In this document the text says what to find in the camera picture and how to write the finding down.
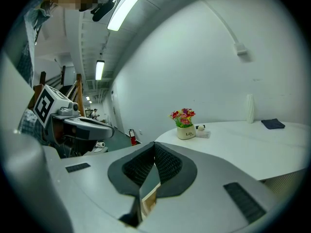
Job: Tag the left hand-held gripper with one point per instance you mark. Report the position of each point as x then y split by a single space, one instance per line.
45 105

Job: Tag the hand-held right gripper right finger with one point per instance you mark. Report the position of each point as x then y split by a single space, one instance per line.
206 203

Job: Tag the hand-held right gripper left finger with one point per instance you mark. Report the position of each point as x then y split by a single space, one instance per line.
97 190

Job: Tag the large white wooden drawer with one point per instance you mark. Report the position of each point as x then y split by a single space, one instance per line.
149 201

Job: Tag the person's left forearm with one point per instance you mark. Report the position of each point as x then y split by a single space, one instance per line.
29 122

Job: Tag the white handheld device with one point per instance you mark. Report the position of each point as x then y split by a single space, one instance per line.
100 144

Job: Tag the white paper card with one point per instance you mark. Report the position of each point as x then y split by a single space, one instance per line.
98 150

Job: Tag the red fire extinguisher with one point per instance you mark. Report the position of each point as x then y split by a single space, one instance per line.
133 137

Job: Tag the wooden stair railing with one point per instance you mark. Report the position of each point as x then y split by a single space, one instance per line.
79 93

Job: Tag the clear plastic box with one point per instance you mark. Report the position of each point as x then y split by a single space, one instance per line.
203 134

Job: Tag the cream pot of artificial flowers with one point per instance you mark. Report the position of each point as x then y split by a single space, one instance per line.
185 133

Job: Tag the small white round ornament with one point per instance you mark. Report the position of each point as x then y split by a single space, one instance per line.
200 128

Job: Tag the white paper roll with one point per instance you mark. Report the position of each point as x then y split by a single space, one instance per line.
250 110

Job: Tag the folded dark blue cloth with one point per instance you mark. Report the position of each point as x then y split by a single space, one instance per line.
273 124

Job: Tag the person's checked shirt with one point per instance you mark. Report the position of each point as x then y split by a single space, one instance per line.
29 33

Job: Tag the black head-mounted camera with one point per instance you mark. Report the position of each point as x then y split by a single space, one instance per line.
103 10

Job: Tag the white wall conduit box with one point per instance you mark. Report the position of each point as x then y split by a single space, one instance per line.
240 48

